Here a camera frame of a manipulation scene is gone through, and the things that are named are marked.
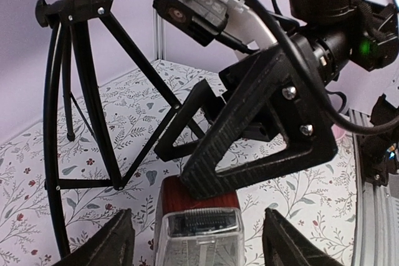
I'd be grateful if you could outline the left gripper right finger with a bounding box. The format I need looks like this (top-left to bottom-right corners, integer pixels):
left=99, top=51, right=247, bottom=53
left=263, top=208, right=340, bottom=266

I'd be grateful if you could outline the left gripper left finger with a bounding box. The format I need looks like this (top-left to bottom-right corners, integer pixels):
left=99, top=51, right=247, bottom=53
left=60, top=209, right=135, bottom=266

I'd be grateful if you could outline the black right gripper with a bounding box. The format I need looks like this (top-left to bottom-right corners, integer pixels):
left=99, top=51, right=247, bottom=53
left=154, top=34, right=338, bottom=199

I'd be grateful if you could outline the brown wooden metronome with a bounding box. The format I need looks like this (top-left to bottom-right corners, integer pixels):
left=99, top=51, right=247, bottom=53
left=153, top=175, right=244, bottom=266

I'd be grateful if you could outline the black music stand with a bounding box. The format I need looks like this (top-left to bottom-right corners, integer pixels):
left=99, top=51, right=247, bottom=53
left=35, top=0, right=206, bottom=257

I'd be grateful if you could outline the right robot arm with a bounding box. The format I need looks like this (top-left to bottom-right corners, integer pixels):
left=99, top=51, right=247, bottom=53
left=153, top=0, right=398, bottom=199

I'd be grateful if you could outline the pink plastic plate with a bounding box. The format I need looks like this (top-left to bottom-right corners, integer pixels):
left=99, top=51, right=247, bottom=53
left=332, top=126, right=352, bottom=146

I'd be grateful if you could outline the front aluminium rail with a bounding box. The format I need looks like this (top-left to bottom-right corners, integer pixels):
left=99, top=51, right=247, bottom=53
left=349, top=108, right=399, bottom=266

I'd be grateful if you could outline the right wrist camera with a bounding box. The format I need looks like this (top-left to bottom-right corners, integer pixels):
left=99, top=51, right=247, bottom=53
left=152, top=0, right=278, bottom=61

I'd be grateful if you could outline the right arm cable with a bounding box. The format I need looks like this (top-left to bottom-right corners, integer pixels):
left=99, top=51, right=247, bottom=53
left=211, top=0, right=399, bottom=135

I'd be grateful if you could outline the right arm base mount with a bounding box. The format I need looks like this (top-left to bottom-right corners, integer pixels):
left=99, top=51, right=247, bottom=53
left=362, top=94, right=398, bottom=186

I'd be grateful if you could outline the right aluminium frame post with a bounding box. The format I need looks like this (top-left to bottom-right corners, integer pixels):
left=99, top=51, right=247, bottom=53
left=155, top=0, right=168, bottom=60

